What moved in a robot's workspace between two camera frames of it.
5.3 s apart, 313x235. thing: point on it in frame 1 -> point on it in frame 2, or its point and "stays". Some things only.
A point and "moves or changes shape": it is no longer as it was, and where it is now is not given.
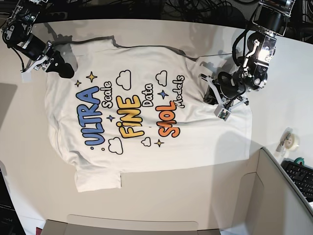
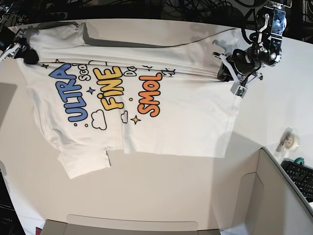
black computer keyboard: [302, 176] stays
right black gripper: [228, 86] -> [241, 63]
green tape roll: [299, 159] stays
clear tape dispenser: [289, 141] stays
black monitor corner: [10, 223] stays
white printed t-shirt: [114, 108] moves or changes shape
